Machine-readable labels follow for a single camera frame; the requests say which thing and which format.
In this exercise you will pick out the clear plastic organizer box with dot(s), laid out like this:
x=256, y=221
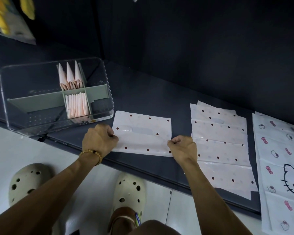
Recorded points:
x=34, y=95

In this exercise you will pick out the person's right forearm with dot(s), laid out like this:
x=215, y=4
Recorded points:
x=215, y=203

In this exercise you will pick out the person's left hand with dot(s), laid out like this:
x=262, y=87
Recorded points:
x=98, y=140

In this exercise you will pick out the dark blue sofa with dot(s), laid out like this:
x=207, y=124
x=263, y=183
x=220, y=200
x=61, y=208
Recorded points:
x=186, y=58

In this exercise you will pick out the pink bags row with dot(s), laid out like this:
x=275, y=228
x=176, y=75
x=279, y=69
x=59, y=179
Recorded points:
x=86, y=103

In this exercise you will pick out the person's right hand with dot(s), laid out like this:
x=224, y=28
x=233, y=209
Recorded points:
x=185, y=149

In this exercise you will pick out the person's left forearm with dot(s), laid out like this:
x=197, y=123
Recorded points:
x=39, y=198

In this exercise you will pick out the cream left clog shoe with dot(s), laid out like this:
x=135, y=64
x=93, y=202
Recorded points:
x=27, y=181

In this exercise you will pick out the cream clog shoe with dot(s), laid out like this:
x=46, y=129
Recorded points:
x=27, y=181
x=129, y=190

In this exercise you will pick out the cream right clog shoe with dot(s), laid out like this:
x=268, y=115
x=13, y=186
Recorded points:
x=129, y=190

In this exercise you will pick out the stack of polka dot bags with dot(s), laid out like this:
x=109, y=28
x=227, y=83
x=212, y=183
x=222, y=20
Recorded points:
x=223, y=149

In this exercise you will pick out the person's right leg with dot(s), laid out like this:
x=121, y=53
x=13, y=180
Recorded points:
x=147, y=227

